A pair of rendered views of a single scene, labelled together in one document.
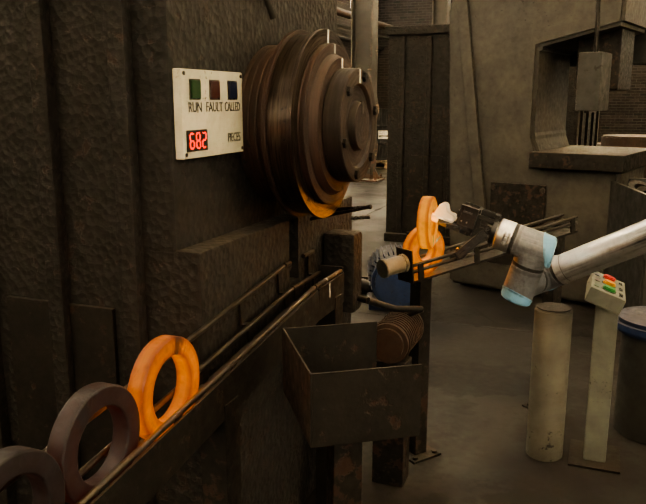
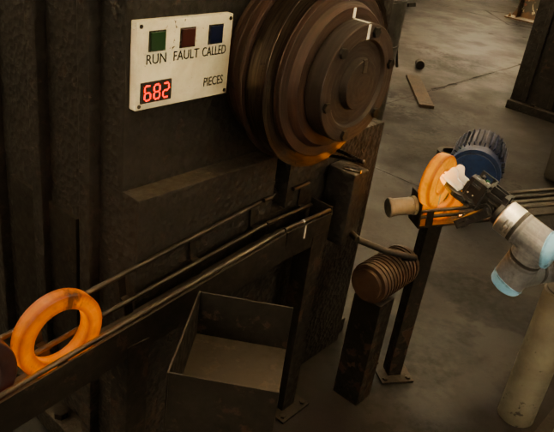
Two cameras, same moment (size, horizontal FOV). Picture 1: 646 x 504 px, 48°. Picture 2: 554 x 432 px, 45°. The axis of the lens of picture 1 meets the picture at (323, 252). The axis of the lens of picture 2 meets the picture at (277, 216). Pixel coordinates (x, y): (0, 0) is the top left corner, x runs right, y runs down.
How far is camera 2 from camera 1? 0.63 m
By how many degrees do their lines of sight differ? 22
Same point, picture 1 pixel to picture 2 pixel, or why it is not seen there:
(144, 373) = (25, 328)
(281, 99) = (262, 53)
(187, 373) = (87, 321)
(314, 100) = (300, 58)
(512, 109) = not seen: outside the picture
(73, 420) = not seen: outside the picture
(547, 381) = (533, 357)
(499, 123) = not seen: outside the picture
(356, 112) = (352, 74)
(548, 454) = (515, 420)
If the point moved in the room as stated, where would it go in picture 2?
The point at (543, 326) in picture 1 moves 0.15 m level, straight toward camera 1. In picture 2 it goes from (544, 306) to (528, 327)
